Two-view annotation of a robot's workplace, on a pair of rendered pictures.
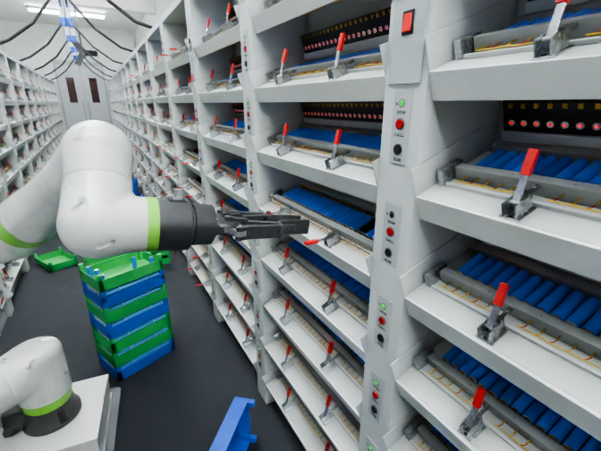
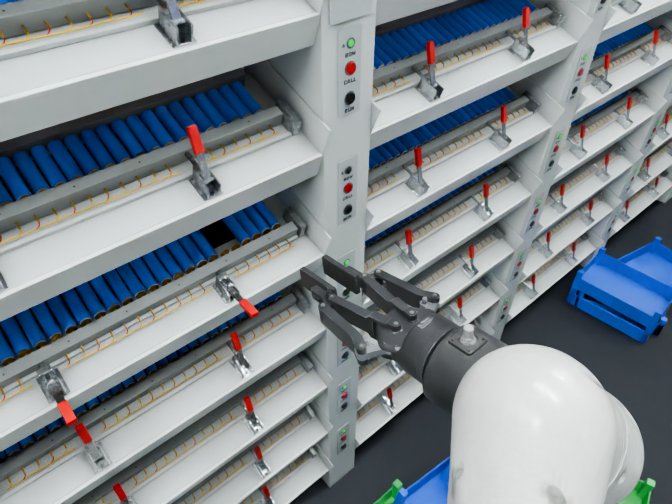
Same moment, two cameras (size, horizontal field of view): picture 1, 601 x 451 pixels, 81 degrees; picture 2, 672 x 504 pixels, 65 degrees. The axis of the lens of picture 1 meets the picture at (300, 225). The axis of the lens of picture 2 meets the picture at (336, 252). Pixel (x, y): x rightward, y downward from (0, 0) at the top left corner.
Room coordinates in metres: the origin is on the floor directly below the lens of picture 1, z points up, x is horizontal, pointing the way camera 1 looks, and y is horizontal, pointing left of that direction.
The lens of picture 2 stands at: (0.78, 0.51, 1.50)
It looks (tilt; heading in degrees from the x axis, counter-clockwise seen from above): 42 degrees down; 259
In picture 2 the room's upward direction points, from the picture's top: straight up
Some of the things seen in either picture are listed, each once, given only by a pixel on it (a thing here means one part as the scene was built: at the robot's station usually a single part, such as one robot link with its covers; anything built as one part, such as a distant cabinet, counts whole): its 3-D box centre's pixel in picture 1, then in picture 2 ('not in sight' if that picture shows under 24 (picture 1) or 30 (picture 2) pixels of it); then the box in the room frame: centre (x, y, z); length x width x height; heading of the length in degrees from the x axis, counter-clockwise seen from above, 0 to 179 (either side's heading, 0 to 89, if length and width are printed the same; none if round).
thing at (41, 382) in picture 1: (35, 375); not in sight; (0.79, 0.75, 0.52); 0.16 x 0.13 x 0.19; 153
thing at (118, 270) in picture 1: (122, 266); not in sight; (1.50, 0.85, 0.52); 0.30 x 0.20 x 0.08; 142
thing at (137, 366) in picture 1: (137, 350); not in sight; (1.50, 0.85, 0.04); 0.30 x 0.20 x 0.08; 142
